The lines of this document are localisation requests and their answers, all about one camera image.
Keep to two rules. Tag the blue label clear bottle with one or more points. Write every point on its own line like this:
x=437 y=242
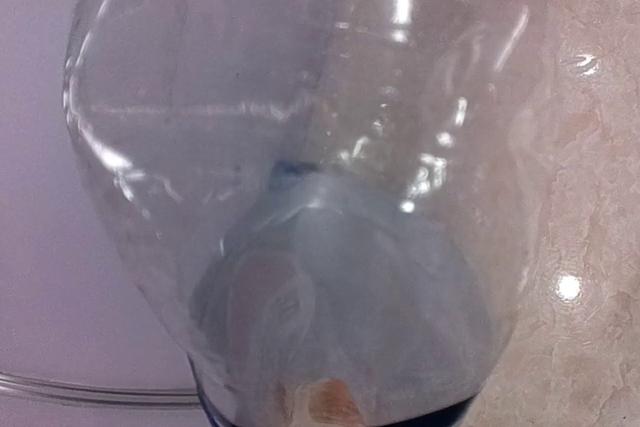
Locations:
x=311 y=189

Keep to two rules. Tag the orange juice bottle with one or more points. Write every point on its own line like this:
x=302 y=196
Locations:
x=326 y=402

